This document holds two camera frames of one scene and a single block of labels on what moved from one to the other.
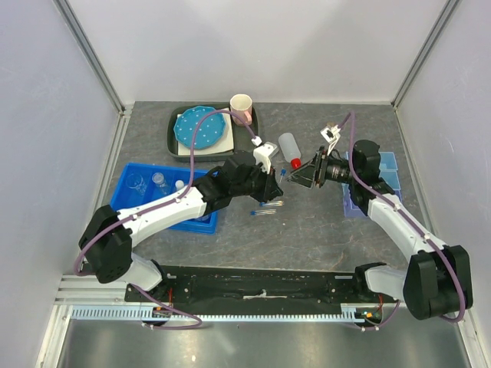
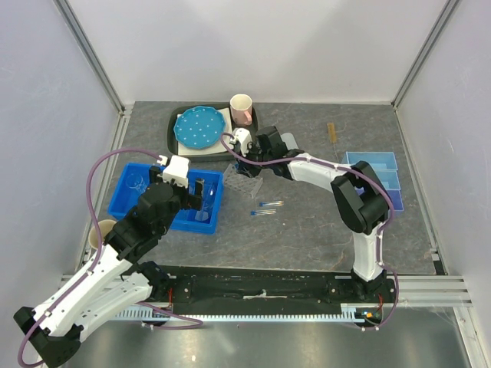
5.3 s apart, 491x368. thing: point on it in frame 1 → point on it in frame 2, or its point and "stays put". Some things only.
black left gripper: [271, 188] → [190, 201]
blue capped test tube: [271, 203] stays put
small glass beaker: [136, 181] stays put
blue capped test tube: [263, 211] stays put
